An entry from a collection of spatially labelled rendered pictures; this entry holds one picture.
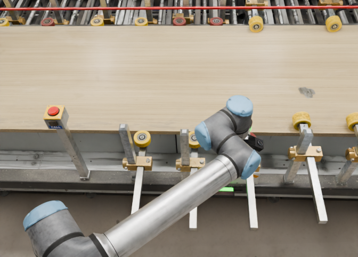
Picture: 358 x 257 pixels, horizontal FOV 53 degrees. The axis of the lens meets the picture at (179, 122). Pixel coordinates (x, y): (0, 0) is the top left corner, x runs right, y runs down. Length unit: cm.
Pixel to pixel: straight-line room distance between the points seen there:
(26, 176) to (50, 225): 103
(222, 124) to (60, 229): 57
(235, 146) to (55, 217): 55
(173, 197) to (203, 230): 146
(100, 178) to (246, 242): 107
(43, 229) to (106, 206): 161
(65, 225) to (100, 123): 90
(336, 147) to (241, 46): 76
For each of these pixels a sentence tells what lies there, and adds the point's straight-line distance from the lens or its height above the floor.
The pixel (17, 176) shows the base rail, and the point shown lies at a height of 70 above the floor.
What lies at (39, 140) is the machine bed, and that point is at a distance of 209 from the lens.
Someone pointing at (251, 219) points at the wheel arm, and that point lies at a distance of 157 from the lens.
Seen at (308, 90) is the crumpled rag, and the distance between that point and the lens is 195.
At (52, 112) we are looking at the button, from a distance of 148.
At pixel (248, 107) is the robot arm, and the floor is 138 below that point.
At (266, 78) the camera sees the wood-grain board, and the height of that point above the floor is 90.
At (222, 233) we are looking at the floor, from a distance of 245.
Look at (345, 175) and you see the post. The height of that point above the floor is 80.
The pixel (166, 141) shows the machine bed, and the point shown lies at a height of 74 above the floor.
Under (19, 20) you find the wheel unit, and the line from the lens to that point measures 270.
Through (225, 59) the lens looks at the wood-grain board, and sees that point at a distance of 206.
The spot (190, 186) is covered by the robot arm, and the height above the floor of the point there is 138.
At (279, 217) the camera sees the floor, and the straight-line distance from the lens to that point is 255.
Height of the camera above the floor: 230
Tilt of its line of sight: 53 degrees down
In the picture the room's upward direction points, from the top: 4 degrees counter-clockwise
